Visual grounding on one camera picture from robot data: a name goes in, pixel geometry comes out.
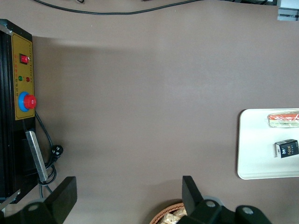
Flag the wrapped sandwich with orange filling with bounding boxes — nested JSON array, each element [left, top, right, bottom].
[[266, 112, 299, 128]]

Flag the small white grey box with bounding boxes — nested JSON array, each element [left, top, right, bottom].
[[277, 7, 299, 21]]

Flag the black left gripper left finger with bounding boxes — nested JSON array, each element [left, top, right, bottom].
[[0, 176, 78, 224]]

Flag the long thin black cable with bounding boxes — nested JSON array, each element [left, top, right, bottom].
[[32, 0, 204, 15]]

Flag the cream plastic tray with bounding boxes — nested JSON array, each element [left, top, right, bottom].
[[237, 108, 299, 180]]

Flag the round brown wicker basket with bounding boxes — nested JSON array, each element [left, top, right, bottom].
[[149, 202, 187, 224]]

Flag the black power cable with plug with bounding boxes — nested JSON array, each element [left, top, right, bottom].
[[34, 111, 64, 199]]

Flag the clear bag of biscuits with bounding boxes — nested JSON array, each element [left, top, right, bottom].
[[161, 211, 184, 224], [174, 207, 188, 217]]

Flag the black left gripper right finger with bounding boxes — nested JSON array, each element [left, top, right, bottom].
[[179, 175, 272, 224]]

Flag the small black tissue box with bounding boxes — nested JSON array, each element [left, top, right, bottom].
[[274, 139, 299, 159]]

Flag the black sealing machine, yellow panel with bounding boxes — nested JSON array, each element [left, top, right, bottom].
[[0, 18, 49, 210]]

